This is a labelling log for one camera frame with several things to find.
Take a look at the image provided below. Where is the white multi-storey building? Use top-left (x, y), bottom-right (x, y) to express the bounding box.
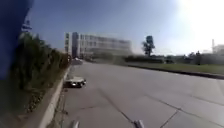
top-left (64, 31), bottom-right (133, 60)

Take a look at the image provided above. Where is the grass strip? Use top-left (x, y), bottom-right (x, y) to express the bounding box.
top-left (130, 62), bottom-right (224, 76)

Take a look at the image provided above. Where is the pale distant building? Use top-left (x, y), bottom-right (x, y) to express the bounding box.
top-left (211, 39), bottom-right (224, 56)

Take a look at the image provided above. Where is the green hedge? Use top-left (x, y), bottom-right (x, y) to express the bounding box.
top-left (0, 32), bottom-right (70, 116)

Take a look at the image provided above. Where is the grey concrete road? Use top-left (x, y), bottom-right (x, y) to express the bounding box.
top-left (46, 60), bottom-right (224, 128)

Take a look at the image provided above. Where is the pale concrete kerb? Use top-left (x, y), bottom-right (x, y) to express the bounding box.
top-left (37, 65), bottom-right (73, 128)

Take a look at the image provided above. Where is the dark tree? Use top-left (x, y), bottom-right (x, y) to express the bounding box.
top-left (141, 35), bottom-right (156, 58)

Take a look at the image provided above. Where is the blue structure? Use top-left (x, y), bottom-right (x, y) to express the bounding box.
top-left (0, 0), bottom-right (35, 81)

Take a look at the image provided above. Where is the row of distant bushes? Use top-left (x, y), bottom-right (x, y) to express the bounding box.
top-left (89, 51), bottom-right (224, 66)

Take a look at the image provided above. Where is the robot's own part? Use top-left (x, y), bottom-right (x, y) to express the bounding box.
top-left (69, 120), bottom-right (81, 128)
top-left (133, 119), bottom-right (146, 128)

